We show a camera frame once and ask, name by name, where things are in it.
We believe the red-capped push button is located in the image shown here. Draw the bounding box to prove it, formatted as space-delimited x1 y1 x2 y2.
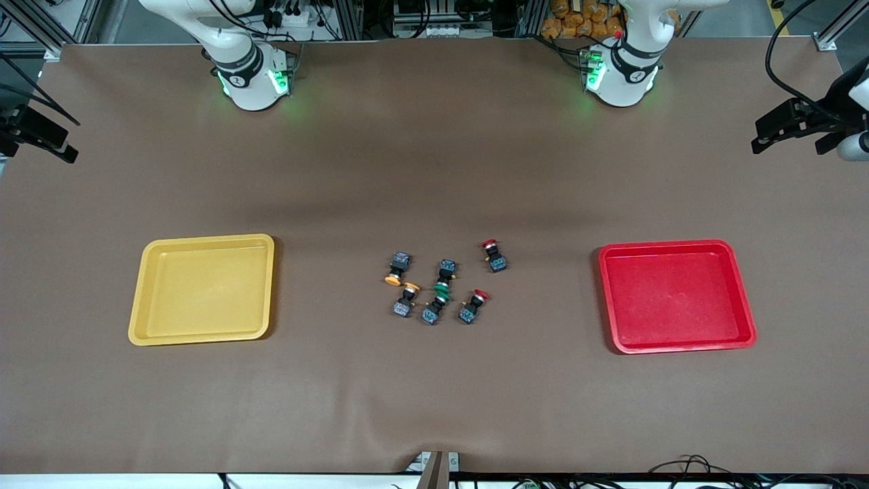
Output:
458 289 491 325
481 239 509 274

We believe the yellow-capped push button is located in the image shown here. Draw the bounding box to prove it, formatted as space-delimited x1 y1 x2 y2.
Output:
392 282 422 319
384 251 413 287

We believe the red plastic tray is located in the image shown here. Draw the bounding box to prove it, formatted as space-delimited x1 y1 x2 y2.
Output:
597 239 758 355

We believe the yellow plastic tray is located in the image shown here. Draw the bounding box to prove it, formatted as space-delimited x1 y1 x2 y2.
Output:
128 234 276 347

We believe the pile of orange lumpy objects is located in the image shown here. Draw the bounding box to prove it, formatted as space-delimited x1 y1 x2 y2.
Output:
541 0 627 39

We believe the white power strip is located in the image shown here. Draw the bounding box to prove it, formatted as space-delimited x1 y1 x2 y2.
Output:
266 5 314 29

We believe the green-capped push button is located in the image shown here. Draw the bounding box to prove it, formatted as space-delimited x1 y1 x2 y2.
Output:
421 293 450 327
434 258 459 298

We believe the grey rack device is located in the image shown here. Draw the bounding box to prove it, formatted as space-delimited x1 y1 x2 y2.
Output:
392 0 462 39

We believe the brown table mat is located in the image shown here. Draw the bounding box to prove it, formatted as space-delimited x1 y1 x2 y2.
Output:
0 37 869 475

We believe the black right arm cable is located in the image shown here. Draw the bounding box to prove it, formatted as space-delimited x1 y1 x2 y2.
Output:
0 51 81 126

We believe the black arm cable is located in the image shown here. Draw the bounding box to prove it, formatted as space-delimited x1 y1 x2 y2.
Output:
0 51 81 126
766 0 843 116

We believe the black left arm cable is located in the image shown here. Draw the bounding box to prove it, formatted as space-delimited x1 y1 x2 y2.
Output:
766 0 843 116

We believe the aluminium frame strut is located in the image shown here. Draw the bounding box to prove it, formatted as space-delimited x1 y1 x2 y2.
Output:
0 0 69 63
815 0 869 52

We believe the aluminium frame post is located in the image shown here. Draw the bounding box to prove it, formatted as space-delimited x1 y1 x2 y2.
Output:
521 0 548 38
337 0 364 40

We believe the black cable bundle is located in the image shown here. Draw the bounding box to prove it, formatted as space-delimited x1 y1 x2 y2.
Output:
648 454 869 489

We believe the metal edge bracket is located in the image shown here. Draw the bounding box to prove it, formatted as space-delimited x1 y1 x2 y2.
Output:
406 450 461 489

